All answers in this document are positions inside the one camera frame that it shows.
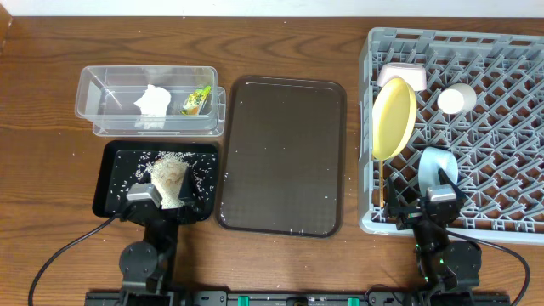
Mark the grey dishwasher rack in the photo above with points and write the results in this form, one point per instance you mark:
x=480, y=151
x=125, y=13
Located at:
x=498, y=144

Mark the brown serving tray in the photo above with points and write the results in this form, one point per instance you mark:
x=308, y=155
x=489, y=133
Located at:
x=284, y=157

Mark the green snack wrapper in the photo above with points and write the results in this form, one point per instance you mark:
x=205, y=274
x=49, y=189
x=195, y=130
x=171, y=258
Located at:
x=194, y=102

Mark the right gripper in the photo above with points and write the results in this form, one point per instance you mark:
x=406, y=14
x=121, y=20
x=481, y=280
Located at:
x=419, y=212

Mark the white napkin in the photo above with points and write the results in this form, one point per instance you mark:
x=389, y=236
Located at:
x=153, y=107

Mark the rice pile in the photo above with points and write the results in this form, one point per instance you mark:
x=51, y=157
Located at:
x=166, y=173

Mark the yellow plate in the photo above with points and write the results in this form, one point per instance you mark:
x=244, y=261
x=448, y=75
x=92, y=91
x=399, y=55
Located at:
x=393, y=119

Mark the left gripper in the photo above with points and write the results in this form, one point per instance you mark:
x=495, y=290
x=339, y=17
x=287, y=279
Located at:
x=192, y=205

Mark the black plastic tray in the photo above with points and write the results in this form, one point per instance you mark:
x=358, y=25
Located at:
x=126, y=163

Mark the pink bowl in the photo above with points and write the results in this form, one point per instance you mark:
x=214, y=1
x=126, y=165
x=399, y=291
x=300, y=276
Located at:
x=414, y=75

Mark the light blue bowl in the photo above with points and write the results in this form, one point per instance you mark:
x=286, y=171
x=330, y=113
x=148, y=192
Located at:
x=431, y=161

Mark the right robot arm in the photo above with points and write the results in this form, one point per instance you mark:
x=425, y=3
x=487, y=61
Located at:
x=450, y=268

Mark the wooden chopstick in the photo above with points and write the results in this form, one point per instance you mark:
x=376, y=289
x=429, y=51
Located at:
x=381, y=184

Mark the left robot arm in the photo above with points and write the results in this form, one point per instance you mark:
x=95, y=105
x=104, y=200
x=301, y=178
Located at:
x=147, y=265

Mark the clear plastic bin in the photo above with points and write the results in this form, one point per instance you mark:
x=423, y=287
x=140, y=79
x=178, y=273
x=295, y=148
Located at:
x=106, y=94

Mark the white cup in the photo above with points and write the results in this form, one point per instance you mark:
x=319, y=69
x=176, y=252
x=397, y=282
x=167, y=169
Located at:
x=457, y=98

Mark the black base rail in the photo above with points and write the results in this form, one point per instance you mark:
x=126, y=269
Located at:
x=220, y=298

